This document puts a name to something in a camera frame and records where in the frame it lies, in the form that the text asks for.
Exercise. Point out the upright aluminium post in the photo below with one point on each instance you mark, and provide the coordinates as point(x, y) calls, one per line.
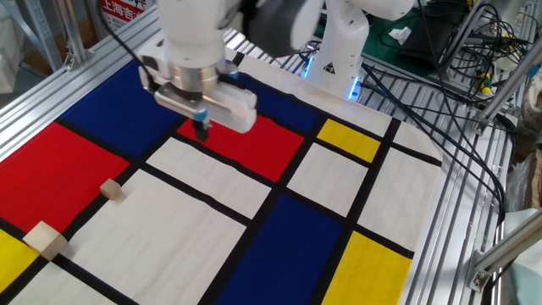
point(70, 29)

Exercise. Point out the yellow green screwdriver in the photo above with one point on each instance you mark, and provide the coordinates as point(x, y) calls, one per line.
point(485, 82)

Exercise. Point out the beige sack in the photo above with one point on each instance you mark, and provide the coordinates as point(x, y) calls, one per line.
point(532, 106)

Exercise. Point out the green mat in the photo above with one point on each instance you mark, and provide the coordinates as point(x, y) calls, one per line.
point(381, 46)

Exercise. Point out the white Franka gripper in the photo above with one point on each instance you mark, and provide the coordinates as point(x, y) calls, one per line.
point(237, 110)

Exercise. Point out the red white sign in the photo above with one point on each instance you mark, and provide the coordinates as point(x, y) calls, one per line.
point(123, 10)

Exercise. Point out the white plastic sheet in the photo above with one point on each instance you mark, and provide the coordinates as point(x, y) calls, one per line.
point(8, 51)

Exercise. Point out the black bag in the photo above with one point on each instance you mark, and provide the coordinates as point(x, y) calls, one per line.
point(423, 46)

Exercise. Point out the perforated grey metal upright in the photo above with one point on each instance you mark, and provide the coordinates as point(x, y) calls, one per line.
point(42, 29)

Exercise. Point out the Mondrian pattern cloth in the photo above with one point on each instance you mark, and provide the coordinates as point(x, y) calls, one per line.
point(190, 237)

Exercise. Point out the long aluminium frame rail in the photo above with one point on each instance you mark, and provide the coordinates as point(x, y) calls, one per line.
point(8, 131)

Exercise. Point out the large wooden block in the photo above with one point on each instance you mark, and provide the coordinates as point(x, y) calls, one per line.
point(44, 240)

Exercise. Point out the slanted aluminium post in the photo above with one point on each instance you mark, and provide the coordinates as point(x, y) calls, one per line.
point(508, 84)

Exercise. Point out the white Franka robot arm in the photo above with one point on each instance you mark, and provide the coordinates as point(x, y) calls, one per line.
point(339, 51)

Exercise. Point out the crumpled white paper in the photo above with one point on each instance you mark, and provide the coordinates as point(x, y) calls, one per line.
point(400, 35)

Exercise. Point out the aluminium beam with bracket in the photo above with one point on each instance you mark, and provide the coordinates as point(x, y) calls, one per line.
point(508, 245)

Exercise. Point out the small wooden block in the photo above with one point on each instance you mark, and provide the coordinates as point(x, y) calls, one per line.
point(111, 188)

